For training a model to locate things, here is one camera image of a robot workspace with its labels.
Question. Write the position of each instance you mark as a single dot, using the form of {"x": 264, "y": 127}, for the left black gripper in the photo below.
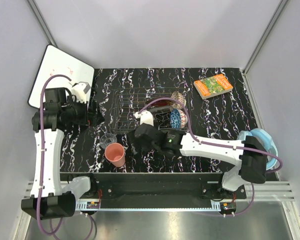
{"x": 93, "y": 118}

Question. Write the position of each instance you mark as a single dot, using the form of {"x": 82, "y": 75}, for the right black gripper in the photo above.
{"x": 134, "y": 139}

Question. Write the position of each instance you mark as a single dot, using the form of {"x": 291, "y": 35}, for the blue triangle pattern bowl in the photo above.
{"x": 178, "y": 119}

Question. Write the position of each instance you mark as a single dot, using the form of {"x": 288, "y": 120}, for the red floral plate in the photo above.
{"x": 160, "y": 103}

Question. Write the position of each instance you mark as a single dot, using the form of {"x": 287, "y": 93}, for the red white patterned bowl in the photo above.
{"x": 179, "y": 97}

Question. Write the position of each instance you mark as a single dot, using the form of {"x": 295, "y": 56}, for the clear glass plate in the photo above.
{"x": 161, "y": 117}

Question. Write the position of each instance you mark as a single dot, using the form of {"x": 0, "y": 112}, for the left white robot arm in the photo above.
{"x": 59, "y": 109}

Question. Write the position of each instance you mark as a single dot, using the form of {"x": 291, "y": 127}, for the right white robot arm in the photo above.
{"x": 252, "y": 155}

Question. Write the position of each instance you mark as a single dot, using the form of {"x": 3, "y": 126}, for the clear drinking glass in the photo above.
{"x": 107, "y": 139}

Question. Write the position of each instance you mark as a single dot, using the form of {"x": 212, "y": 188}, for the pink plastic cup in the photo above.
{"x": 115, "y": 154}

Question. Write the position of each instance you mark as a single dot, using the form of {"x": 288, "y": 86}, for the white board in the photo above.
{"x": 57, "y": 62}

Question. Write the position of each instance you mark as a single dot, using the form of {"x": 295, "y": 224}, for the orange green book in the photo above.
{"x": 213, "y": 86}

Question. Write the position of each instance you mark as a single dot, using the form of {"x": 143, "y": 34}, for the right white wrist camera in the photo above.
{"x": 145, "y": 117}

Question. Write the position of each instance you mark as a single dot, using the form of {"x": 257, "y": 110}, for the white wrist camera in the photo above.
{"x": 82, "y": 91}
{"x": 145, "y": 117}

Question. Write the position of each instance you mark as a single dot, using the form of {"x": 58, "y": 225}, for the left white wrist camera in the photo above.
{"x": 82, "y": 91}

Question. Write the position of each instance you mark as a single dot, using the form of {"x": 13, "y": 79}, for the wire dish rack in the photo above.
{"x": 126, "y": 102}

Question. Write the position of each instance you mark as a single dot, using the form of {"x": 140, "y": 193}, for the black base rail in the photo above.
{"x": 161, "y": 192}

